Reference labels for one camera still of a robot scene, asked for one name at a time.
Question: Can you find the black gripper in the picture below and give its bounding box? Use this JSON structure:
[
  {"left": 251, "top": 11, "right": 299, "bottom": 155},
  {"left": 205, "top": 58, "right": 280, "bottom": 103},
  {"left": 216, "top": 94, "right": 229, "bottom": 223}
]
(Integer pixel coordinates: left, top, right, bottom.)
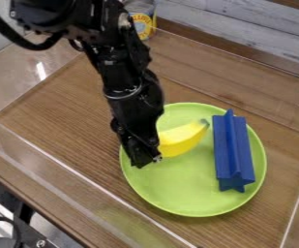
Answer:
[{"left": 104, "top": 70, "right": 164, "bottom": 169}]

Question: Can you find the yellow toy banana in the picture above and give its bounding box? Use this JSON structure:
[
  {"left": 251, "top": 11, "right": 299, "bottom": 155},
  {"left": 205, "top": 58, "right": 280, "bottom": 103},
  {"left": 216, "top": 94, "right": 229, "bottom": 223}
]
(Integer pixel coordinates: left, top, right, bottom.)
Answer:
[{"left": 157, "top": 119, "right": 209, "bottom": 158}]

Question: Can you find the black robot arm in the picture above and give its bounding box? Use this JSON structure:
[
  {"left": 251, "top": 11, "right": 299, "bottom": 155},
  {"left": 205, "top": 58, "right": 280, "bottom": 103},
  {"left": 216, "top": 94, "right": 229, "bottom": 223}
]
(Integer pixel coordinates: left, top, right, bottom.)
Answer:
[{"left": 11, "top": 0, "right": 164, "bottom": 169}]

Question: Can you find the green round plate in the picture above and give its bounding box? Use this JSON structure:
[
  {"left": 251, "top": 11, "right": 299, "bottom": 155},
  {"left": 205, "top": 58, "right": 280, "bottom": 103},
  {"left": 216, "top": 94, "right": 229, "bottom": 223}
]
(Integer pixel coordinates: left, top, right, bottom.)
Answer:
[{"left": 117, "top": 102, "right": 268, "bottom": 218}]

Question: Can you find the blue star-shaped block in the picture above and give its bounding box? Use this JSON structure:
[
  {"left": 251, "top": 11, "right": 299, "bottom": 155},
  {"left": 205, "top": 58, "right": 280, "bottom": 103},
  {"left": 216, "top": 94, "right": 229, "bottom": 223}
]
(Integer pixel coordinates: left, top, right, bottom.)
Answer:
[{"left": 212, "top": 109, "right": 255, "bottom": 193}]

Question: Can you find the black metal stand base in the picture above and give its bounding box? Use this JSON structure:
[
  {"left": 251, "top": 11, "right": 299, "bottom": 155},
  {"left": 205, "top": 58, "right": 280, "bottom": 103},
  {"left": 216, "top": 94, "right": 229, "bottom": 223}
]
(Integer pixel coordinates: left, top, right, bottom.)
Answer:
[{"left": 11, "top": 222, "right": 57, "bottom": 248}]

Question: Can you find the yellow labelled tin can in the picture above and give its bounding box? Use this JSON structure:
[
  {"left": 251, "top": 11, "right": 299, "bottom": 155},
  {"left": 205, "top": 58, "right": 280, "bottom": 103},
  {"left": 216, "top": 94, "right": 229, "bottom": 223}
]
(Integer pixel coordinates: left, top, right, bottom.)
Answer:
[{"left": 125, "top": 0, "right": 156, "bottom": 41}]

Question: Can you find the clear acrylic tray wall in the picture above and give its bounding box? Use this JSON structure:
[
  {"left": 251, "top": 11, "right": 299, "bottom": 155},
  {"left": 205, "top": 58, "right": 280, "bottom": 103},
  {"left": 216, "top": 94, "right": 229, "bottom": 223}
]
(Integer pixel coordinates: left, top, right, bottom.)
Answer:
[{"left": 0, "top": 124, "right": 195, "bottom": 248}]

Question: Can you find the black cable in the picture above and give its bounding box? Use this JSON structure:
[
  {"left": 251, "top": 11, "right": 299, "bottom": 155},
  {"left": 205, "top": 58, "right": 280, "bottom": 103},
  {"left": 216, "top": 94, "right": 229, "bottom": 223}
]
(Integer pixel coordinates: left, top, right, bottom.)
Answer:
[{"left": 0, "top": 1, "right": 71, "bottom": 51}]

